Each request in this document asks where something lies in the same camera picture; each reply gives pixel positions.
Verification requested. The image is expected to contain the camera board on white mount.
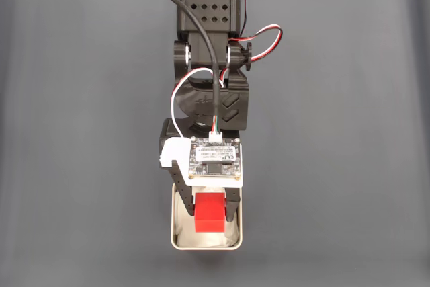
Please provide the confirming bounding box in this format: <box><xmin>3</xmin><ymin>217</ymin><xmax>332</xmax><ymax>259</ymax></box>
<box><xmin>157</xmin><ymin>132</ymin><xmax>244</xmax><ymax>189</ymax></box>

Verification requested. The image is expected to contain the red cube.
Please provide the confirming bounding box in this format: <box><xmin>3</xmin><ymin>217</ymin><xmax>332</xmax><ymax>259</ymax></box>
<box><xmin>193</xmin><ymin>192</ymin><xmax>226</xmax><ymax>234</ymax></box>

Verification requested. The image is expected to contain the dark grey mat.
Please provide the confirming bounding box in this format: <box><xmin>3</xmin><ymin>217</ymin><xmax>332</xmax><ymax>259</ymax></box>
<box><xmin>0</xmin><ymin>0</ymin><xmax>430</xmax><ymax>287</ymax></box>

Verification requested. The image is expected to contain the white tissue paper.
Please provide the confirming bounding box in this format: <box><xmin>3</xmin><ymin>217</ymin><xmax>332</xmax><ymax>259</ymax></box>
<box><xmin>174</xmin><ymin>186</ymin><xmax>240</xmax><ymax>248</ymax></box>

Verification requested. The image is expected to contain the black camera cable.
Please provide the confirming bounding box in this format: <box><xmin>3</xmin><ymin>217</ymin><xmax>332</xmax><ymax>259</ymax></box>
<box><xmin>161</xmin><ymin>0</ymin><xmax>222</xmax><ymax>133</ymax></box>

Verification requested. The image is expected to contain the white servo wire loop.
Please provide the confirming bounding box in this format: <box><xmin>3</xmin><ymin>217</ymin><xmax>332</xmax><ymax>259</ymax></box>
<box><xmin>170</xmin><ymin>67</ymin><xmax>226</xmax><ymax>140</ymax></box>

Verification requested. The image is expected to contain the white square box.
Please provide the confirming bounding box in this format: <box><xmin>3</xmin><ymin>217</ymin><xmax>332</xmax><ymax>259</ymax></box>
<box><xmin>170</xmin><ymin>182</ymin><xmax>244</xmax><ymax>251</ymax></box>

